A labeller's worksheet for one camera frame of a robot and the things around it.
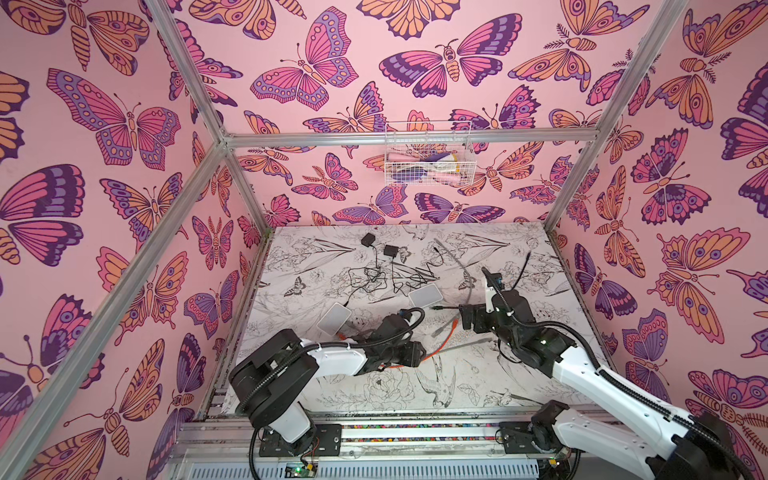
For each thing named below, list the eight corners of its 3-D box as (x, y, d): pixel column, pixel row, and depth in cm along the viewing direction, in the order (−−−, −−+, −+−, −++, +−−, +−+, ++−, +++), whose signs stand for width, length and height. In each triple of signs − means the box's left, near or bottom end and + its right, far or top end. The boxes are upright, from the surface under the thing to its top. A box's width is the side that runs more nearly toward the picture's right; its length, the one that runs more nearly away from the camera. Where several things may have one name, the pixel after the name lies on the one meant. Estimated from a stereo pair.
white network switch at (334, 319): (318, 327, 96) (317, 323, 93) (337, 305, 101) (336, 301, 98) (333, 337, 93) (331, 333, 91) (351, 314, 98) (350, 310, 96)
